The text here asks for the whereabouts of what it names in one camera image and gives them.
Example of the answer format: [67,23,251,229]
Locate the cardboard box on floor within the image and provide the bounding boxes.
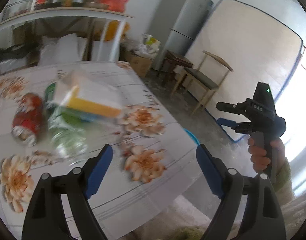
[124,51,153,77]

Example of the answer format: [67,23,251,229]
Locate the floral tablecloth dining table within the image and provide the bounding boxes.
[0,62,202,239]

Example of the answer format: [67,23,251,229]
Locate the dark wooden stool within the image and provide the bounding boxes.
[157,50,193,87]

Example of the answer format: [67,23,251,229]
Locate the red drink can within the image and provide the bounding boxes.
[11,93,44,147]

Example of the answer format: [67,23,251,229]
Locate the yellow white carton box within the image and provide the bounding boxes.
[53,70,124,118]

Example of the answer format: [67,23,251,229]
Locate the grey refrigerator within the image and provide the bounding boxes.
[146,0,214,70]

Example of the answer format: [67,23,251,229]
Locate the wooden chair right side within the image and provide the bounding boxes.
[170,50,234,116]

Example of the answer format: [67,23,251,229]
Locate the black cloth pile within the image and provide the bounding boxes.
[0,44,30,61]

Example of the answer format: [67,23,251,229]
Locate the blue plastic trash basket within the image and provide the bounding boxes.
[185,129,201,145]

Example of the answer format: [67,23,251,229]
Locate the white pillow sack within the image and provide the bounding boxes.
[38,34,81,66]

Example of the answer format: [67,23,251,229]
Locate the white mattress against wall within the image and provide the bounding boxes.
[185,0,303,144]

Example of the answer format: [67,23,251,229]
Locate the white shelf table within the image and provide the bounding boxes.
[0,7,133,62]

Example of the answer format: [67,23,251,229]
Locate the person legs white pyjamas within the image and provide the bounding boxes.
[123,159,306,240]

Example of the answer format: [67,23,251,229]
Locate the yellow plastic bag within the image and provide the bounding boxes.
[94,21,130,42]

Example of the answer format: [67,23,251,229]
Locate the white bags on box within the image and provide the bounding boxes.
[133,34,160,59]

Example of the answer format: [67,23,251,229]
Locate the person right hand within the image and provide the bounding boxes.
[248,138,286,174]

